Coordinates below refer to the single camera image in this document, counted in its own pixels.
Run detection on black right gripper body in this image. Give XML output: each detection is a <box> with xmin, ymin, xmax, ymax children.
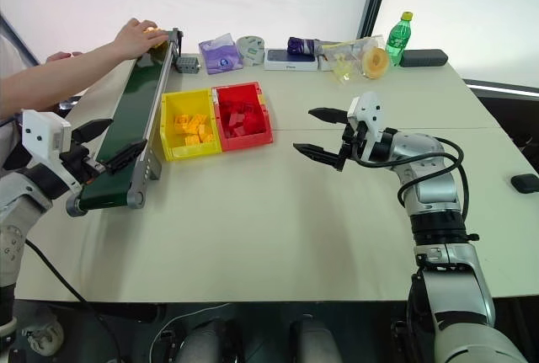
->
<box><xmin>338</xmin><ymin>121</ymin><xmax>367</xmax><ymax>163</ymax></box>

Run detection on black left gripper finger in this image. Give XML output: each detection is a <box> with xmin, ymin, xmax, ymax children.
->
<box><xmin>102</xmin><ymin>139</ymin><xmax>149</xmax><ymax>176</ymax></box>
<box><xmin>71</xmin><ymin>118</ymin><xmax>115</xmax><ymax>144</ymax></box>

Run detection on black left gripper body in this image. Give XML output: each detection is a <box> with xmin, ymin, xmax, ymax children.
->
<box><xmin>59</xmin><ymin>140</ymin><xmax>105</xmax><ymax>185</ymax></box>

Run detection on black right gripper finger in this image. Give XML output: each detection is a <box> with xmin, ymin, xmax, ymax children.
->
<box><xmin>292</xmin><ymin>141</ymin><xmax>348</xmax><ymax>172</ymax></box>
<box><xmin>307</xmin><ymin>106</ymin><xmax>350</xmax><ymax>125</ymax></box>

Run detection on yellow block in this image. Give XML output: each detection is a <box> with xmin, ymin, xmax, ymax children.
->
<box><xmin>142</xmin><ymin>25</ymin><xmax>169</xmax><ymax>50</ymax></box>

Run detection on person left hand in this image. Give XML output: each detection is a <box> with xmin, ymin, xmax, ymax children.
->
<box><xmin>45</xmin><ymin>51</ymin><xmax>83</xmax><ymax>65</ymax></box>

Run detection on person right hand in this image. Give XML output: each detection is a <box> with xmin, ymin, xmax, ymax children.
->
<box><xmin>112</xmin><ymin>17</ymin><xmax>170</xmax><ymax>61</ymax></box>

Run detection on yellow plastic bin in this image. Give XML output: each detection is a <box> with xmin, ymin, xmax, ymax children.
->
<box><xmin>160</xmin><ymin>88</ymin><xmax>223</xmax><ymax>162</ymax></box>

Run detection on clear plastic bag yellow pieces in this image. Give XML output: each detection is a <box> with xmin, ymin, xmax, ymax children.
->
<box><xmin>317</xmin><ymin>35</ymin><xmax>387</xmax><ymax>84</ymax></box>

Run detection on tan tape roll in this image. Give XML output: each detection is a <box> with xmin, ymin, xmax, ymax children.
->
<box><xmin>360</xmin><ymin>46</ymin><xmax>391</xmax><ymax>80</ymax></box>

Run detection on white phone box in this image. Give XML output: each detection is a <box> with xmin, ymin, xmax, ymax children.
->
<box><xmin>264</xmin><ymin>48</ymin><xmax>319</xmax><ymax>72</ymax></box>

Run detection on red plastic bin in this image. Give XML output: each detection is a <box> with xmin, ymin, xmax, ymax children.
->
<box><xmin>211</xmin><ymin>81</ymin><xmax>275</xmax><ymax>152</ymax></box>

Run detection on dark purple pouch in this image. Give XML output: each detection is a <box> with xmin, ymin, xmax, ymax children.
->
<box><xmin>287</xmin><ymin>36</ymin><xmax>323</xmax><ymax>56</ymax></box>

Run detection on green soda bottle yellow cap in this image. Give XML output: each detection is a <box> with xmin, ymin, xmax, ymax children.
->
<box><xmin>384</xmin><ymin>11</ymin><xmax>415</xmax><ymax>67</ymax></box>

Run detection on grey tape roll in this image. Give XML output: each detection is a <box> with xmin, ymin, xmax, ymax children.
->
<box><xmin>235</xmin><ymin>35</ymin><xmax>267</xmax><ymax>67</ymax></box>

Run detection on long black case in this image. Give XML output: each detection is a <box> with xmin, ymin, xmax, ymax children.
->
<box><xmin>398</xmin><ymin>48</ymin><xmax>449</xmax><ymax>69</ymax></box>

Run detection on small grey motor block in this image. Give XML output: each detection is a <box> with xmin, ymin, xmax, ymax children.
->
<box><xmin>175</xmin><ymin>55</ymin><xmax>200</xmax><ymax>75</ymax></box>

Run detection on purple tissue pack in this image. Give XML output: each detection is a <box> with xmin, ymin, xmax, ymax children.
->
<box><xmin>198</xmin><ymin>33</ymin><xmax>244</xmax><ymax>76</ymax></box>

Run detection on grey caster wheel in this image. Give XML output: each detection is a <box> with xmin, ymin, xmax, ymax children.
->
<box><xmin>22</xmin><ymin>319</ymin><xmax>65</xmax><ymax>356</ymax></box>

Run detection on small black rounded object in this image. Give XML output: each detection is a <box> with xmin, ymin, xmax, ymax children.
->
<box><xmin>510</xmin><ymin>173</ymin><xmax>539</xmax><ymax>195</ymax></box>

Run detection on dark rounded shape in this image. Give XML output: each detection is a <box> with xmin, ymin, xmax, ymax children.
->
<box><xmin>175</xmin><ymin>319</ymin><xmax>246</xmax><ymax>363</ymax></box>
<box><xmin>289</xmin><ymin>318</ymin><xmax>343</xmax><ymax>363</ymax></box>

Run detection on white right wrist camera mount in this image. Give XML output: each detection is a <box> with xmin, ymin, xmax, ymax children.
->
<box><xmin>345</xmin><ymin>91</ymin><xmax>384</xmax><ymax>163</ymax></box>

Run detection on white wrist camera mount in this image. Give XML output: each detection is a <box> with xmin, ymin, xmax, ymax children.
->
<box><xmin>20</xmin><ymin>109</ymin><xmax>73</xmax><ymax>190</ymax></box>
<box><xmin>345</xmin><ymin>91</ymin><xmax>384</xmax><ymax>163</ymax></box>

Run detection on green conveyor belt silver frame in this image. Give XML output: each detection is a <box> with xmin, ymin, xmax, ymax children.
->
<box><xmin>66</xmin><ymin>27</ymin><xmax>184</xmax><ymax>217</ymax></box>

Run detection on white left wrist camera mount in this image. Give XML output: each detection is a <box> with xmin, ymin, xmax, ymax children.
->
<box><xmin>20</xmin><ymin>109</ymin><xmax>73</xmax><ymax>190</ymax></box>

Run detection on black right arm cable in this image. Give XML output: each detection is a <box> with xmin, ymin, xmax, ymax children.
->
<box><xmin>355</xmin><ymin>136</ymin><xmax>471</xmax><ymax>222</ymax></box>

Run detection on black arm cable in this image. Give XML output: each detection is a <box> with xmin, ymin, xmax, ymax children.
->
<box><xmin>355</xmin><ymin>136</ymin><xmax>471</xmax><ymax>222</ymax></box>
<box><xmin>24</xmin><ymin>238</ymin><xmax>124</xmax><ymax>363</ymax></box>

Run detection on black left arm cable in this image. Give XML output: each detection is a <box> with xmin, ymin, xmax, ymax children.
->
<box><xmin>24</xmin><ymin>238</ymin><xmax>124</xmax><ymax>363</ymax></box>

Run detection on thin white cable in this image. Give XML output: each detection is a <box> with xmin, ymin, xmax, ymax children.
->
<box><xmin>148</xmin><ymin>302</ymin><xmax>232</xmax><ymax>363</ymax></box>

